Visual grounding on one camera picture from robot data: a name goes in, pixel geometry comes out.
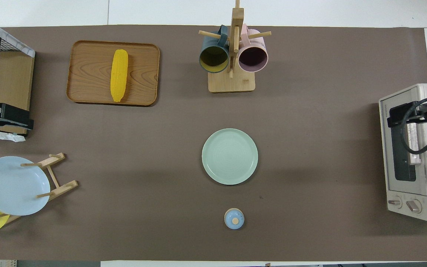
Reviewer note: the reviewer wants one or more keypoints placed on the dark teal mug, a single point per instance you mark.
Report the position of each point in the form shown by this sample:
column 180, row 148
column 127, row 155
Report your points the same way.
column 208, row 48

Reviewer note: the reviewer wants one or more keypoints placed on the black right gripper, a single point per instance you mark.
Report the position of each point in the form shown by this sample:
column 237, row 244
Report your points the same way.
column 402, row 115

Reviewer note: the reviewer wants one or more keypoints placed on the wooden mug tree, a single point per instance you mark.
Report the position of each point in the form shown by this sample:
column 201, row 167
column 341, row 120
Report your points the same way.
column 232, row 83

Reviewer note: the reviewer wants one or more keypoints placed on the glass oven door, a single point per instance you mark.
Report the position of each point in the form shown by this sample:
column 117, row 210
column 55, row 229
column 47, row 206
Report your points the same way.
column 399, row 163

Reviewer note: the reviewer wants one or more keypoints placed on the pale green plate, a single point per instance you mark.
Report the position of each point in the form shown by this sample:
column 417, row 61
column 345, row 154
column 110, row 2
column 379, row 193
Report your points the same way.
column 230, row 155

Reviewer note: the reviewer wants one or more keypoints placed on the wooden serving tray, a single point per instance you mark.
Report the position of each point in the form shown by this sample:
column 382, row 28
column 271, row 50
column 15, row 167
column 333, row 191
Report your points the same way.
column 87, row 74

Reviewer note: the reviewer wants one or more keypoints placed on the brown table mat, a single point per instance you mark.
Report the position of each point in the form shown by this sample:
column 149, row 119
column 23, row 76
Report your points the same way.
column 310, row 148

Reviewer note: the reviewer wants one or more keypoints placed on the pink mug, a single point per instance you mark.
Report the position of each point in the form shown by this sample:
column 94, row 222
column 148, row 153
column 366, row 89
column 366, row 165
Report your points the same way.
column 252, row 57

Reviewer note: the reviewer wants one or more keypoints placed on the oven control knob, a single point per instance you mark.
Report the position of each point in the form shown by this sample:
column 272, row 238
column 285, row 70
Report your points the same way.
column 394, row 202
column 413, row 206

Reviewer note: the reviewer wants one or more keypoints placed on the light blue plate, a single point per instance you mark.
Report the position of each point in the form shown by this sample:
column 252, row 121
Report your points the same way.
column 9, row 185

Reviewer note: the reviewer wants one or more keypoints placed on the yellow corn cob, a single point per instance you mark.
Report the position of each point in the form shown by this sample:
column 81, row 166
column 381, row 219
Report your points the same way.
column 119, row 74

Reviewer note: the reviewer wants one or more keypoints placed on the wooden plate rack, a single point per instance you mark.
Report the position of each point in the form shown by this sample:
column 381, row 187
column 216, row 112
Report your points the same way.
column 65, row 188

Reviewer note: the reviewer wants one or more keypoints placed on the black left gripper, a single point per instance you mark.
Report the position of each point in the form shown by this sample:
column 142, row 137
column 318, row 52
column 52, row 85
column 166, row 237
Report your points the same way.
column 17, row 116

